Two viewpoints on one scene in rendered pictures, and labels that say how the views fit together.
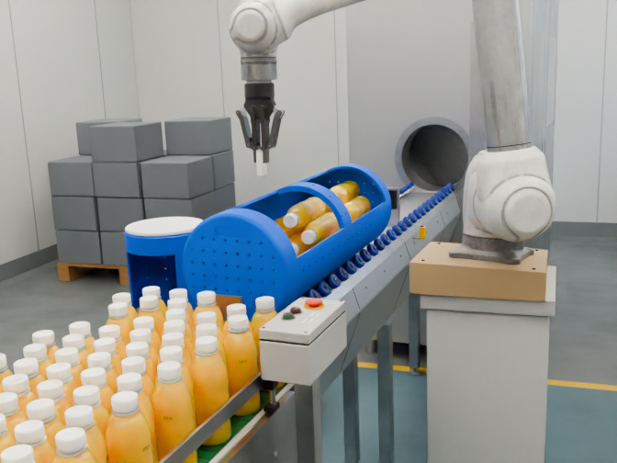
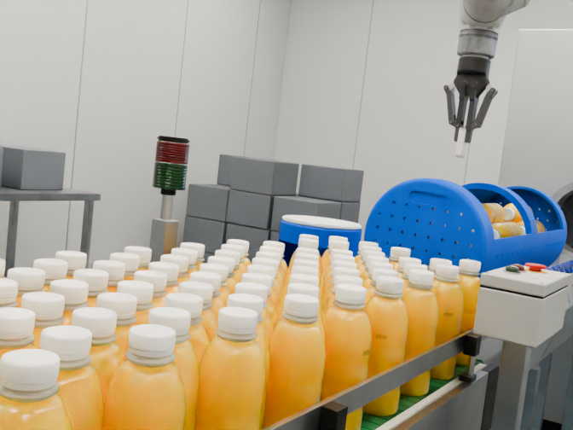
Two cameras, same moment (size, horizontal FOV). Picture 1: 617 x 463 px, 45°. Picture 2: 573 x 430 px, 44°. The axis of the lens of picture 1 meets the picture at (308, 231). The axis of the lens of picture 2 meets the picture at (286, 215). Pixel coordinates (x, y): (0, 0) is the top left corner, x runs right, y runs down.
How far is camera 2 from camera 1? 42 cm
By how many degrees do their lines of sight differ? 12
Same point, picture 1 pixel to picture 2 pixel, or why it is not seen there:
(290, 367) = (514, 322)
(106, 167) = (241, 196)
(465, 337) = not seen: outside the picture
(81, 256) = not seen: hidden behind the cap
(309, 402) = (518, 378)
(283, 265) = (482, 241)
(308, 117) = not seen: hidden behind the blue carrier
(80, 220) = (207, 241)
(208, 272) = (393, 240)
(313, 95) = (442, 168)
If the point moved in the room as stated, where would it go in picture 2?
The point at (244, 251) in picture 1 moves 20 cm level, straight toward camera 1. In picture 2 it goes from (439, 220) to (454, 229)
